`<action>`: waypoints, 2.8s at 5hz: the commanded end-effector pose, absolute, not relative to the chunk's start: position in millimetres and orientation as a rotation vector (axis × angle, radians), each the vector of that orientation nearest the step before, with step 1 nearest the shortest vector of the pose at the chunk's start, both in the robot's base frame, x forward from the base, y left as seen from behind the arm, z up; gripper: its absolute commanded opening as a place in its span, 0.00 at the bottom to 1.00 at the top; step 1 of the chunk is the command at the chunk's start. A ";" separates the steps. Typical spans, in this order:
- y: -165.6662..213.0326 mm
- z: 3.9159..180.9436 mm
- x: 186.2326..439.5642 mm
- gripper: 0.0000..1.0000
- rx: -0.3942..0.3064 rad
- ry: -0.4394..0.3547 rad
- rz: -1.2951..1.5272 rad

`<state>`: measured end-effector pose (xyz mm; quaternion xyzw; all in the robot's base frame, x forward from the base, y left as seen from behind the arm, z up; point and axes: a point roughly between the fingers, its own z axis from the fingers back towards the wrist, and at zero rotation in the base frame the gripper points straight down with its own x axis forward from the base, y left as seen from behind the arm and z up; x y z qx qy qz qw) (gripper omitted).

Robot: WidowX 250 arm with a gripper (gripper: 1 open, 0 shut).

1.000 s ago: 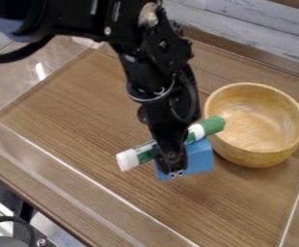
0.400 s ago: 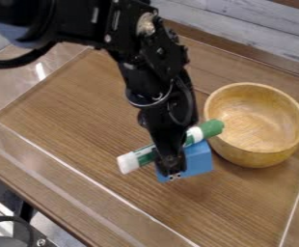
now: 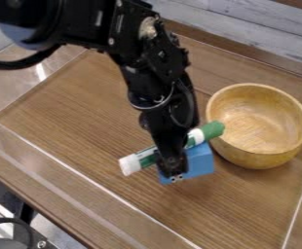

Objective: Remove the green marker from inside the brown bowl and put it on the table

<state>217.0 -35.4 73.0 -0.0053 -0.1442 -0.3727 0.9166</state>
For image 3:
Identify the brown wooden bowl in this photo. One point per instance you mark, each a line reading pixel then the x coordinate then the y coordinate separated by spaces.
pixel 262 117

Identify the clear acrylic tray wall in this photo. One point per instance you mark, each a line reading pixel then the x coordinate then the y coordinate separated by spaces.
pixel 67 126

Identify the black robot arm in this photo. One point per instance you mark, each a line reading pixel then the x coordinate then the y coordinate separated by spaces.
pixel 127 30

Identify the blue foam block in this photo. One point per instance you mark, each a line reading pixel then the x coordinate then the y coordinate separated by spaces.
pixel 201 164

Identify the green and white marker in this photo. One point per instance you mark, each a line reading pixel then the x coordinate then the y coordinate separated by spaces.
pixel 145 158

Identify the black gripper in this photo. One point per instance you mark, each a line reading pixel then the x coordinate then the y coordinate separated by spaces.
pixel 169 119

